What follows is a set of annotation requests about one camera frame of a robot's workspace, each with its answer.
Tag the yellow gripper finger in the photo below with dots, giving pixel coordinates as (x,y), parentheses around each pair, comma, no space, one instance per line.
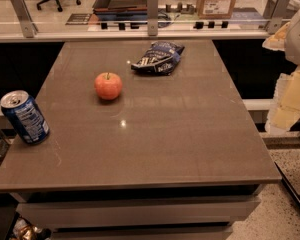
(284,110)
(276,42)

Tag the blue chip bag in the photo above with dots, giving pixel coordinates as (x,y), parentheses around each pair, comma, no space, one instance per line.
(160,59)

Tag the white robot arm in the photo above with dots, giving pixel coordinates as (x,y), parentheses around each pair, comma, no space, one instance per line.
(292,42)

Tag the cardboard box with label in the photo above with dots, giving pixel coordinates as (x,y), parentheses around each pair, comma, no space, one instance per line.
(215,9)

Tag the dark open tray box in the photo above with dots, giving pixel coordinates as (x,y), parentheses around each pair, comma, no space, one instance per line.
(121,0)

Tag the grey table drawer unit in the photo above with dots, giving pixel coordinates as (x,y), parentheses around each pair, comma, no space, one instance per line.
(165,213)

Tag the red apple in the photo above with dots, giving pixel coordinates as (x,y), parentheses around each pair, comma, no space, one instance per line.
(108,86)

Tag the blue soda can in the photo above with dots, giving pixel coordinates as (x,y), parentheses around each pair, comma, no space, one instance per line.
(23,113)

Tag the right metal railing bracket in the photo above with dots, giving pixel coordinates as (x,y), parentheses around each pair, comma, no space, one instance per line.
(274,13)

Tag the metal railing bracket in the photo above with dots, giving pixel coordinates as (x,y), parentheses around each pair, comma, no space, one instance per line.
(274,13)
(152,17)
(27,25)

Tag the middle metal railing bracket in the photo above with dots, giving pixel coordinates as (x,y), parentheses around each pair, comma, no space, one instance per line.
(152,17)

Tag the left metal railing bracket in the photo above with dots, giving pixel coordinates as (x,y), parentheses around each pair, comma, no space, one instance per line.
(27,25)

